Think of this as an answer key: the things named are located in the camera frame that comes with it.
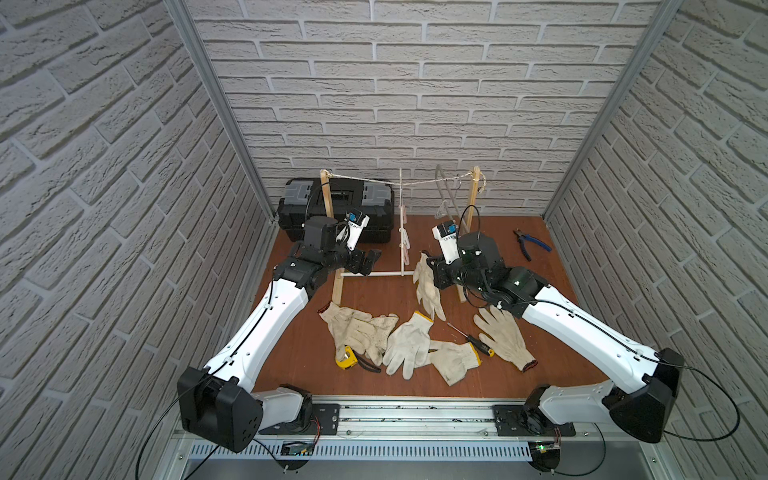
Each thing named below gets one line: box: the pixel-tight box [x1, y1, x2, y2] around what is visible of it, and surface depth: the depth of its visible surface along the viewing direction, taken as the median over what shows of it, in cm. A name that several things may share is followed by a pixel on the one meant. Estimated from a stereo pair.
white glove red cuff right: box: [474, 305, 538, 373], surface depth 88 cm
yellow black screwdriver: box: [446, 322, 495, 357], surface depth 87 cm
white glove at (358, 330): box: [318, 301, 395, 366], surface depth 89 cm
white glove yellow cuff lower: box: [430, 340, 482, 387], surface depth 85 cm
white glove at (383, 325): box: [365, 313, 399, 366], surface depth 88 cm
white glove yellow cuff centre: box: [383, 311, 434, 380], surface depth 87 cm
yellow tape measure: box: [335, 346, 381, 373], surface depth 84 cm
